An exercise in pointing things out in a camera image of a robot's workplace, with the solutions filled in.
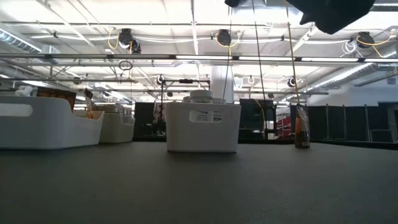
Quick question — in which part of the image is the orange brown seasoning packet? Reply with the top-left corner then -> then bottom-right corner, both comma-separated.
83,88 -> 95,119
294,103 -> 311,149
36,86 -> 78,113

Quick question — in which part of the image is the black partition fence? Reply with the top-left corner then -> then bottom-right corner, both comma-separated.
289,101 -> 398,144

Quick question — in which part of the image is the red shelf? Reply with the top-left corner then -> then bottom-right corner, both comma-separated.
275,115 -> 293,140

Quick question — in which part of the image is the white building column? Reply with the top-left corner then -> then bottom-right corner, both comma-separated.
210,64 -> 234,104

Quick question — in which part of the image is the white plastic bin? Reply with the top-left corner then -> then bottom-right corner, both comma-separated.
165,101 -> 242,153
0,95 -> 106,150
98,111 -> 136,144

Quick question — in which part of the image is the yellow hanging cable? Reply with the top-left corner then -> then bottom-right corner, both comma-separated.
285,21 -> 301,106

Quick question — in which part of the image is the thin black hanging cable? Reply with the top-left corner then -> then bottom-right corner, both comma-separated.
222,6 -> 233,100

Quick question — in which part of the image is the black stand frame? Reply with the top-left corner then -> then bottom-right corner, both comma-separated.
160,78 -> 212,105

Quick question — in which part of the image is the hanging wire ring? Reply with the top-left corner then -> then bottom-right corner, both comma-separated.
118,60 -> 134,72

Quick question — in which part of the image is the long light rail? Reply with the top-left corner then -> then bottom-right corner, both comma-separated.
0,53 -> 398,63

